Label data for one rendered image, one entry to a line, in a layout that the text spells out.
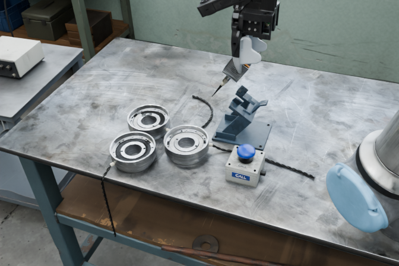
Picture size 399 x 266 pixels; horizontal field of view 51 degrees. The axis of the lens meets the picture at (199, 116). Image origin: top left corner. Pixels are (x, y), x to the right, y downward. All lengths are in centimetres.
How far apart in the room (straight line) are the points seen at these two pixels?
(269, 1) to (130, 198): 70
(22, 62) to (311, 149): 105
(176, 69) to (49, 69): 55
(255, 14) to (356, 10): 166
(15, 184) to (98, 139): 88
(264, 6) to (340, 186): 37
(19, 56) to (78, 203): 60
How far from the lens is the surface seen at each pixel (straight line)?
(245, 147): 89
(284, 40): 259
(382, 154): 64
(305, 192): 92
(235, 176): 91
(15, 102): 151
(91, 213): 124
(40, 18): 281
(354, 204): 69
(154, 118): 107
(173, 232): 116
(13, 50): 165
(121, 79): 128
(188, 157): 93
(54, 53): 174
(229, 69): 93
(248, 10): 84
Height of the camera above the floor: 148
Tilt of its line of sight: 38 degrees down
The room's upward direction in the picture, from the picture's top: 2 degrees counter-clockwise
